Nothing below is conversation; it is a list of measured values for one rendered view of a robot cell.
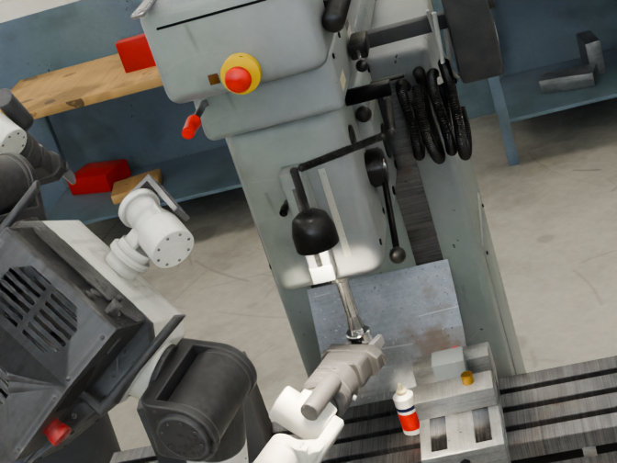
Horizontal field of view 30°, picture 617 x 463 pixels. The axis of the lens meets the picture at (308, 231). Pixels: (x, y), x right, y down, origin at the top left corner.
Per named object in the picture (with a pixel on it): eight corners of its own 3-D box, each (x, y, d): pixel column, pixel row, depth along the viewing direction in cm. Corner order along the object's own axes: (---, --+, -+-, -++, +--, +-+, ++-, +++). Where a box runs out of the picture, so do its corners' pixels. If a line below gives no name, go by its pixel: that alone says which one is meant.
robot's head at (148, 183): (133, 242, 161) (173, 203, 161) (106, 207, 166) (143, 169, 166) (157, 259, 166) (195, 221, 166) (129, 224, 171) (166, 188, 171)
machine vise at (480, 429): (513, 475, 203) (499, 424, 199) (430, 491, 206) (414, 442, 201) (496, 369, 235) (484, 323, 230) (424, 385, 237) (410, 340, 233)
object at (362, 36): (369, 72, 195) (363, 49, 193) (346, 77, 196) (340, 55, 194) (373, 50, 206) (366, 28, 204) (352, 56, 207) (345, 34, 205)
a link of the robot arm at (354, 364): (378, 335, 211) (352, 373, 202) (392, 379, 214) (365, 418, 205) (319, 335, 217) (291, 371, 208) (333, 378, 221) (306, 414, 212)
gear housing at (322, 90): (348, 109, 185) (330, 51, 181) (206, 145, 190) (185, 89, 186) (360, 49, 215) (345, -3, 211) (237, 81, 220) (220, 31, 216)
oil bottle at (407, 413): (426, 423, 225) (411, 377, 220) (420, 436, 221) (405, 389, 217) (407, 423, 226) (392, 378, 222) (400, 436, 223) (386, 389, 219)
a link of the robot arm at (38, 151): (6, 206, 220) (-21, 179, 209) (2, 162, 224) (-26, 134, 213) (69, 188, 219) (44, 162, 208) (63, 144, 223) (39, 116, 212)
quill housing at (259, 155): (388, 274, 201) (338, 105, 188) (275, 299, 205) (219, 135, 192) (392, 227, 218) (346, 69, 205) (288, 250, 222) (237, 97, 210)
